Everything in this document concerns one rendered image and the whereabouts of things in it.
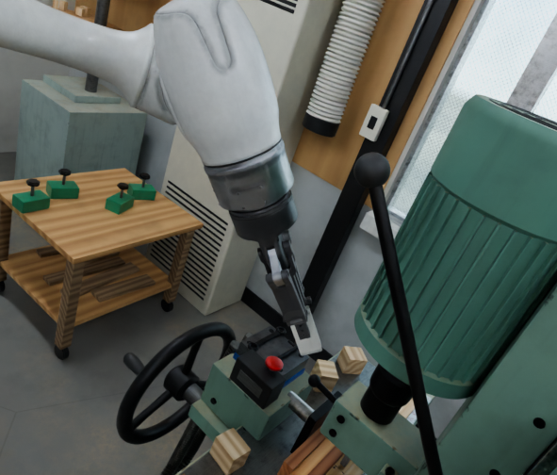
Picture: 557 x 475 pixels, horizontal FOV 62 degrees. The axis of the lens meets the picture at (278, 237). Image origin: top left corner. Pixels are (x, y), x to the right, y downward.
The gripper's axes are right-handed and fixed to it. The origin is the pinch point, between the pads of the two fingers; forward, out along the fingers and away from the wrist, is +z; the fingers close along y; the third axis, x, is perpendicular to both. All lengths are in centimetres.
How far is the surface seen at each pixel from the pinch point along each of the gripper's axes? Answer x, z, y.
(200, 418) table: -23.8, 20.0, -8.0
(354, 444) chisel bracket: 2.2, 17.6, 4.9
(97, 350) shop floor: -104, 69, -104
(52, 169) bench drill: -129, 7, -186
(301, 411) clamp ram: -5.9, 20.8, -5.7
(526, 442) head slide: 20.7, 7.0, 16.8
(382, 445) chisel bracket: 6.0, 16.4, 6.8
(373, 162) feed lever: 12.5, -23.4, 7.4
